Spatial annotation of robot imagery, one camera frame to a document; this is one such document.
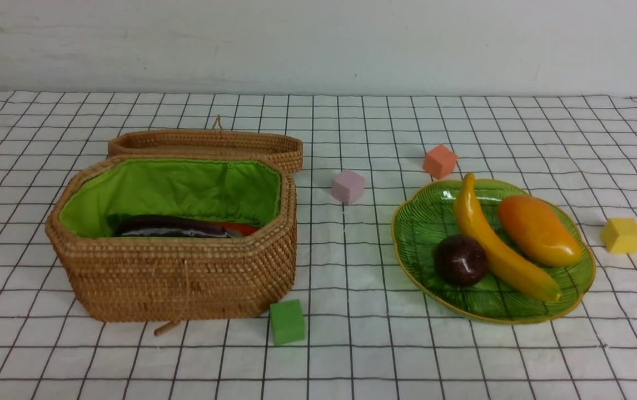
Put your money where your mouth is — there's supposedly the orange toy carrot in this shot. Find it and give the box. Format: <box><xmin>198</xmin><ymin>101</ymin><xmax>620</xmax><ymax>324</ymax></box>
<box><xmin>214</xmin><ymin>221</ymin><xmax>260</xmax><ymax>237</ymax></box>

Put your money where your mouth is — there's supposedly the dark purple toy passionfruit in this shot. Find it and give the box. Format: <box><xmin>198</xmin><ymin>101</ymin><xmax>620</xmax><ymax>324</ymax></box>
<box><xmin>432</xmin><ymin>234</ymin><xmax>489</xmax><ymax>288</ymax></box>

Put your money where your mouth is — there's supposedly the dark purple toy eggplant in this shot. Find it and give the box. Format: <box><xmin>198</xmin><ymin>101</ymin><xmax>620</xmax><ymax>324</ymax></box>
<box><xmin>113</xmin><ymin>214</ymin><xmax>241</xmax><ymax>238</ymax></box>

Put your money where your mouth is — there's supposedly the yellow toy banana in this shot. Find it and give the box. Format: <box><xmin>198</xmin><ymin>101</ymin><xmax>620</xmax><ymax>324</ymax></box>
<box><xmin>454</xmin><ymin>173</ymin><xmax>562</xmax><ymax>302</ymax></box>

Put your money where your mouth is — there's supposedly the orange yellow toy mango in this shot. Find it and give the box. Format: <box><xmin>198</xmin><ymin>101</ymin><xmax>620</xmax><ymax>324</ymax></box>
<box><xmin>498</xmin><ymin>195</ymin><xmax>583</xmax><ymax>268</ymax></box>

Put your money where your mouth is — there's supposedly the pink foam cube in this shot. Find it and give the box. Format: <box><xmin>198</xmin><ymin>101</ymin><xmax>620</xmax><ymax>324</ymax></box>
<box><xmin>331</xmin><ymin>169</ymin><xmax>365</xmax><ymax>204</ymax></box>

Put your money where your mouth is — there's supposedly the woven rattan basket lid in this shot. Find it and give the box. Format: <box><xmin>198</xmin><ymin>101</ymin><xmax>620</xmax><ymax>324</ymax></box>
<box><xmin>107</xmin><ymin>116</ymin><xmax>303</xmax><ymax>174</ymax></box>

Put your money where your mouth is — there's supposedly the woven rattan basket green lining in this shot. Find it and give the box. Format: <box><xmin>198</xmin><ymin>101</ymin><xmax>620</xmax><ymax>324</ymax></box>
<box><xmin>45</xmin><ymin>154</ymin><xmax>298</xmax><ymax>337</ymax></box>

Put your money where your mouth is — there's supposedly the green glass leaf plate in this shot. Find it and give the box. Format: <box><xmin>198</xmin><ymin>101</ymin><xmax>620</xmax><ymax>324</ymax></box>
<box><xmin>391</xmin><ymin>179</ymin><xmax>596</xmax><ymax>324</ymax></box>

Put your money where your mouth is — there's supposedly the orange foam cube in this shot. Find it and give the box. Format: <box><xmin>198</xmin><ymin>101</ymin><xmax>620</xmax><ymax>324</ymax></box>
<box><xmin>422</xmin><ymin>144</ymin><xmax>457</xmax><ymax>180</ymax></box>

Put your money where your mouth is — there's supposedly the green foam cube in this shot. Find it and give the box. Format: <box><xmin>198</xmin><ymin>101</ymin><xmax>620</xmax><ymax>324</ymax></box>
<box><xmin>270</xmin><ymin>299</ymin><xmax>306</xmax><ymax>346</ymax></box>

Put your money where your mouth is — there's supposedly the white checkered tablecloth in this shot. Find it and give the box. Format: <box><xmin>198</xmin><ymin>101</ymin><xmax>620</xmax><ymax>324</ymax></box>
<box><xmin>0</xmin><ymin>91</ymin><xmax>637</xmax><ymax>399</ymax></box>

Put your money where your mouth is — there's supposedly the yellow foam cube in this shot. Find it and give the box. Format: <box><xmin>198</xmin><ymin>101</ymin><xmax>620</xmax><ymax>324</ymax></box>
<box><xmin>600</xmin><ymin>217</ymin><xmax>637</xmax><ymax>254</ymax></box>

